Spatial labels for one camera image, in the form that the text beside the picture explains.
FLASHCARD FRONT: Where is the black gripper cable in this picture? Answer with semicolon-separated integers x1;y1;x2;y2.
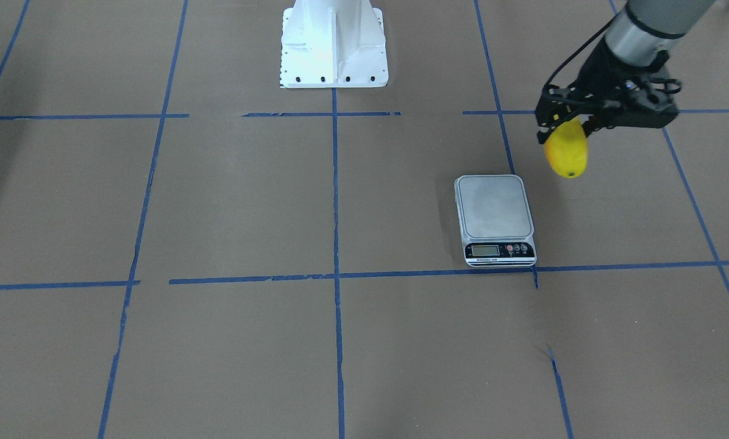
544;17;616;92

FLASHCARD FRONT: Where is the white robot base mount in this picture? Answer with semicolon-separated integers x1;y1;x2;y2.
279;1;389;89

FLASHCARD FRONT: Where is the silver digital kitchen scale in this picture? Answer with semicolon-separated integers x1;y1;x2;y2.
454;174;538;268

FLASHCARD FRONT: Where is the yellow mango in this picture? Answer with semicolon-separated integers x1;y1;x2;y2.
544;118;588;179

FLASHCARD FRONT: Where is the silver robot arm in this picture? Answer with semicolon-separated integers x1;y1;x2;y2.
535;1;712;144

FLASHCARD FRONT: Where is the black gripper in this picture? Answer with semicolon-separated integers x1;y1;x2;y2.
535;40;682;145

